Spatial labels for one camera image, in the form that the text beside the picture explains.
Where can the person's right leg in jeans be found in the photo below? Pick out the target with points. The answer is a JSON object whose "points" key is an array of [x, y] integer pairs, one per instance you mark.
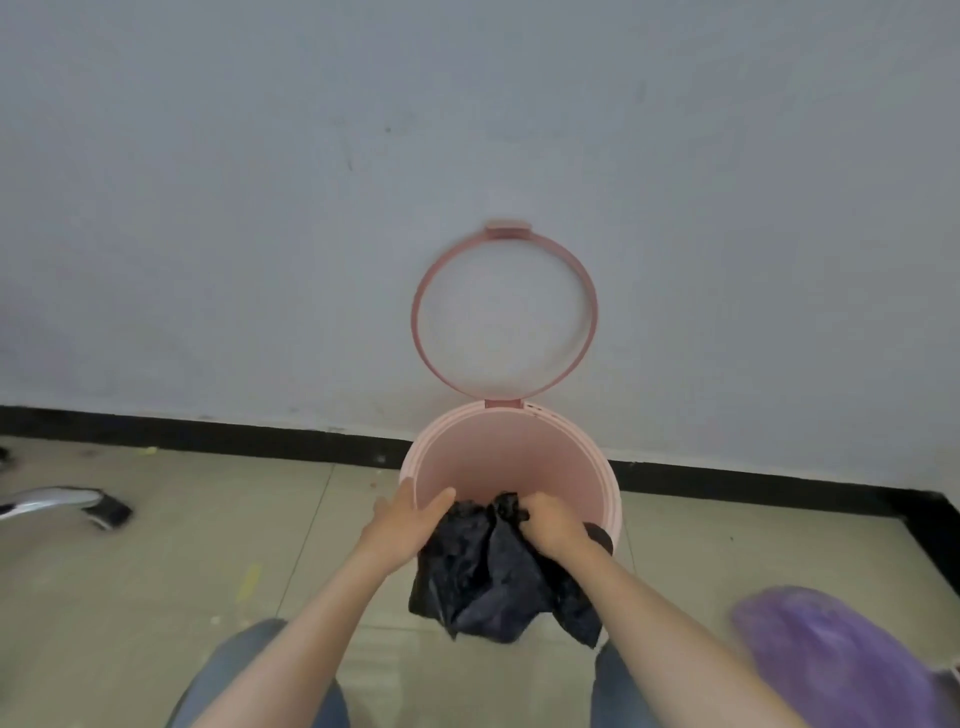
{"points": [[619, 694]]}

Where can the person's left leg in jeans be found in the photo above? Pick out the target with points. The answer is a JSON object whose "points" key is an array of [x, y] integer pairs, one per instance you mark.
{"points": [[225, 675]]}

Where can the person's left hand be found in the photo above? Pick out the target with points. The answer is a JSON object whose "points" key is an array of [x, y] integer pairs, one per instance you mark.
{"points": [[397, 529]]}

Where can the person's left forearm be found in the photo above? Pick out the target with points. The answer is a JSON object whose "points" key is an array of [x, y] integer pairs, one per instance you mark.
{"points": [[300, 645]]}

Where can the person's leg in jeans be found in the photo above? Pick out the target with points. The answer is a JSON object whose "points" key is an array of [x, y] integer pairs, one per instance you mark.
{"points": [[225, 675], [619, 694]]}

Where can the silver chair base leg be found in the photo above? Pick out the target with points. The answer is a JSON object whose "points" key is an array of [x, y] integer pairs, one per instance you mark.
{"points": [[45, 501]]}

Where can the purple plastic bag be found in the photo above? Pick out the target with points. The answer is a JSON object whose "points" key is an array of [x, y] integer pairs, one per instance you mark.
{"points": [[825, 660]]}

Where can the person's right fingers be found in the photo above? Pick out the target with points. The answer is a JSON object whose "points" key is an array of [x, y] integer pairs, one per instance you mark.
{"points": [[536, 514]]}

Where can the person's left fingers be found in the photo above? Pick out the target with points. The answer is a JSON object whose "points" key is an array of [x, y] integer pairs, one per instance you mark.
{"points": [[433, 504]]}

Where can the black garbage bag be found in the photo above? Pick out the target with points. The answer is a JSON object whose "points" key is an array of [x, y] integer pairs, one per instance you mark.
{"points": [[487, 577]]}

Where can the pink plastic trash bin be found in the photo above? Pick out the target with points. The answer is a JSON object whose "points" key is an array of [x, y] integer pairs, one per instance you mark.
{"points": [[517, 457]]}

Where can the black caster wheel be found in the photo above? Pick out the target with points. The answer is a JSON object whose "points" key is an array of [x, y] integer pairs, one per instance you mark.
{"points": [[111, 514]]}

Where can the black baseboard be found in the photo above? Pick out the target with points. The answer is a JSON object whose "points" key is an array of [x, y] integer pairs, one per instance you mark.
{"points": [[225, 439]]}

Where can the person's right hand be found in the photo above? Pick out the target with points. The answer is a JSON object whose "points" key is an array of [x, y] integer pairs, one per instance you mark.
{"points": [[559, 529]]}

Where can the person's right forearm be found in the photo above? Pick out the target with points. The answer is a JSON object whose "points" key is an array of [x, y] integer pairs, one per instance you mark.
{"points": [[675, 645]]}

